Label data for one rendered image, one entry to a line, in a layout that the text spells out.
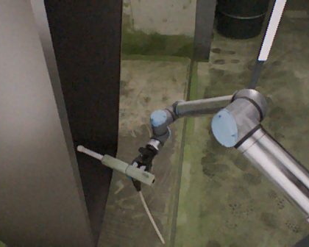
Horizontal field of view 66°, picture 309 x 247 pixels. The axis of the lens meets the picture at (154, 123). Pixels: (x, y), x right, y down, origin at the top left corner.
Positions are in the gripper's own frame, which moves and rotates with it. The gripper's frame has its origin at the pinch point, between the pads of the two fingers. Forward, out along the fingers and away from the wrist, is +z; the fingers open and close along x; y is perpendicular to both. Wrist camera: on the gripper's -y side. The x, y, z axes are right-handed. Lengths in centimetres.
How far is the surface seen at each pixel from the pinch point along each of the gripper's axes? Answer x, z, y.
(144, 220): -2.9, 2.9, 49.1
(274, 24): -39, -114, -36
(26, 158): -13, 38, -74
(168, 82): 43, -130, 45
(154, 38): 76, -165, 20
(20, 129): -16, 37, -82
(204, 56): 24, -183, 41
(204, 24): 27, -181, 4
